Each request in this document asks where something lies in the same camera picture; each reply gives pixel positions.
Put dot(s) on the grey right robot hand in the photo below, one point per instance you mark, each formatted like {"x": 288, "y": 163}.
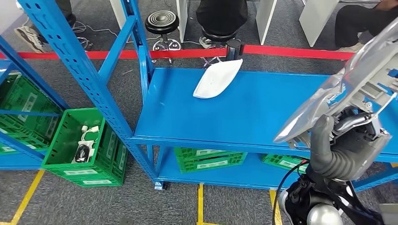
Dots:
{"x": 348, "y": 155}

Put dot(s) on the grey plastic wheel hubcap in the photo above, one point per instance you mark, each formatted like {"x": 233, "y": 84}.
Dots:
{"x": 367, "y": 68}

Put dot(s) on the blue metal shelf rack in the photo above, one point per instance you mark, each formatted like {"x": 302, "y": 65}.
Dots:
{"x": 233, "y": 118}
{"x": 18, "y": 161}

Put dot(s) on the white plastic cover part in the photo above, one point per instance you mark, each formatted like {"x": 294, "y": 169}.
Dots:
{"x": 217, "y": 79}

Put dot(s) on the red barrier belt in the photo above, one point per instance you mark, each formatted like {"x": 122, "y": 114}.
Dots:
{"x": 295, "y": 52}
{"x": 108, "y": 55}

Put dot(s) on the person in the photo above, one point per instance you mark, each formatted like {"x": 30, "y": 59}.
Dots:
{"x": 351, "y": 21}
{"x": 220, "y": 12}
{"x": 28, "y": 35}

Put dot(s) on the black stool chrome base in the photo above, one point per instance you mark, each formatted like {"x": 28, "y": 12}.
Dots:
{"x": 217, "y": 35}

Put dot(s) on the narrow white desk panel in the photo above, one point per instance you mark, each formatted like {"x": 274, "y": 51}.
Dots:
{"x": 182, "y": 18}

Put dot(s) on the black ridged seat stool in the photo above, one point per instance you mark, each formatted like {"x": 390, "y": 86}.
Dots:
{"x": 161, "y": 20}

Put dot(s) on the open green plastic crate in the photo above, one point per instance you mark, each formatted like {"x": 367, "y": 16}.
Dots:
{"x": 62, "y": 136}

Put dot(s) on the large tilted green crate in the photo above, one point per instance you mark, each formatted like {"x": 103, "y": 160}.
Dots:
{"x": 18, "y": 102}

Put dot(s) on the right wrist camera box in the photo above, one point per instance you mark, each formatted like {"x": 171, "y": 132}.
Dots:
{"x": 390, "y": 214}

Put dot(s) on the black stanchion post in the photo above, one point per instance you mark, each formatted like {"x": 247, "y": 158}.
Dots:
{"x": 233, "y": 46}

